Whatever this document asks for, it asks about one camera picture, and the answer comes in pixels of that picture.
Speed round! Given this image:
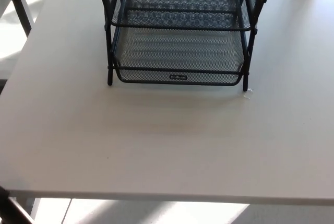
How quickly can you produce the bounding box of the white desk leg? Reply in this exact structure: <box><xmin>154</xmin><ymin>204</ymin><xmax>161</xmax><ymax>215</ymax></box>
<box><xmin>29</xmin><ymin>197</ymin><xmax>42</xmax><ymax>222</ymax></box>

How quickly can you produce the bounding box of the black mesh tray with label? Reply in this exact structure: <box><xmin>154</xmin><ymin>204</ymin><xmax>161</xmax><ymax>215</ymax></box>
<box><xmin>111</xmin><ymin>27</ymin><xmax>247</xmax><ymax>86</ymax></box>

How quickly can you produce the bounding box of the clear tape scrap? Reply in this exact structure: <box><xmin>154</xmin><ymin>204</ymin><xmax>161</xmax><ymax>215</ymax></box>
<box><xmin>241</xmin><ymin>88</ymin><xmax>254</xmax><ymax>100</ymax></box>

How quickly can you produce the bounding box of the dark brown metal bar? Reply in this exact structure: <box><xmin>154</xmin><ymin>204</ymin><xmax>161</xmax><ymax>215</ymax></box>
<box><xmin>0</xmin><ymin>186</ymin><xmax>36</xmax><ymax>224</ymax></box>

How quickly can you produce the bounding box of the black metal organizer frame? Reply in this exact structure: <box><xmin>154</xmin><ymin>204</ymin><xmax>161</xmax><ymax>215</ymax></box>
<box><xmin>98</xmin><ymin>0</ymin><xmax>268</xmax><ymax>92</ymax></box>

